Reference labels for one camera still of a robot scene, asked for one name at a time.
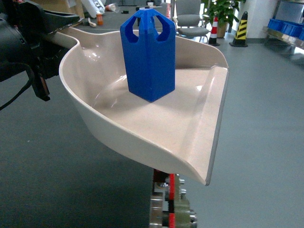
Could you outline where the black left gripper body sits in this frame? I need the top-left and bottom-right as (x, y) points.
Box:
(0, 0), (68, 101)

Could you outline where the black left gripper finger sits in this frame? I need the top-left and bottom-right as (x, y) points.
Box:
(43, 10), (80, 33)

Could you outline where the blue plastic block part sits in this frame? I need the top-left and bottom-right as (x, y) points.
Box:
(120, 9), (176, 102)

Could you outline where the beige plastic dustpan tray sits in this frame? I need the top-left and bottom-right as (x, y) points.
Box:
(46, 28), (229, 185)

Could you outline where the steel roller shelf rack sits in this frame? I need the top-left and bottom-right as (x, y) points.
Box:
(262, 0), (304, 68)

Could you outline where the large cardboard box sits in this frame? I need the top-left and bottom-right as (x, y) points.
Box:
(33, 0), (84, 18)

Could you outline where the orange can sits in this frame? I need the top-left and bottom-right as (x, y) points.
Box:
(96, 13), (104, 26)

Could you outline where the white paper cup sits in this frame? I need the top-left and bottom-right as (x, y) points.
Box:
(147, 2), (154, 8)

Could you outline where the grey office chair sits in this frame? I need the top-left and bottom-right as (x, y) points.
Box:
(174, 0), (209, 42)

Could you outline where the red white traffic cone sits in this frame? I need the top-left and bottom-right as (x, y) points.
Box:
(208, 17), (220, 47)

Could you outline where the green potted plant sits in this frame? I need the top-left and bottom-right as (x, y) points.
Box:
(201, 0), (246, 38)

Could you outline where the yellow black striped bollard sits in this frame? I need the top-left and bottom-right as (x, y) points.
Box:
(229, 11), (248, 48)

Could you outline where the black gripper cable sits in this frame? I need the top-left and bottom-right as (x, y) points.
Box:
(0, 62), (36, 112)

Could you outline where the wooden handled brush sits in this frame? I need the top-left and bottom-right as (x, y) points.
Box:
(82, 18), (97, 28)

